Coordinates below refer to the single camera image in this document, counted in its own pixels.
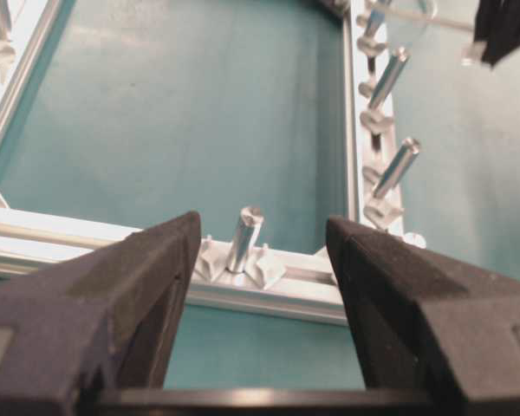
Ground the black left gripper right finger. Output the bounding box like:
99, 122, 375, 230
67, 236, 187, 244
326, 216, 520, 415

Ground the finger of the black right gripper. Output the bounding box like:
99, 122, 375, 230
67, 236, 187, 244
473, 0, 520, 66

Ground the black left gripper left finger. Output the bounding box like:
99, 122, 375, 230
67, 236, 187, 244
0, 211, 201, 415

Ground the metal pin side middle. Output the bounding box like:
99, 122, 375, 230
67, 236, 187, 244
367, 47, 410, 109

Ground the metal pin side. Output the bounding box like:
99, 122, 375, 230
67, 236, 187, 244
367, 47, 410, 109
364, 0, 391, 39
372, 137, 421, 199

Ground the metal pin side upper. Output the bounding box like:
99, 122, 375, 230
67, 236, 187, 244
364, 0, 391, 39

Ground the metal pin side lower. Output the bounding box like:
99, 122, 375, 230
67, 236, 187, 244
372, 137, 421, 199

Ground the metal pin near corner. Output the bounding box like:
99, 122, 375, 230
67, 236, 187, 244
226, 205, 264, 274

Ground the metal pin far left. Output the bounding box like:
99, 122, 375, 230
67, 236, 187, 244
0, 0, 13, 42

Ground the square aluminium extrusion frame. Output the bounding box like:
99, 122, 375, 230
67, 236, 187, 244
0, 1, 405, 325

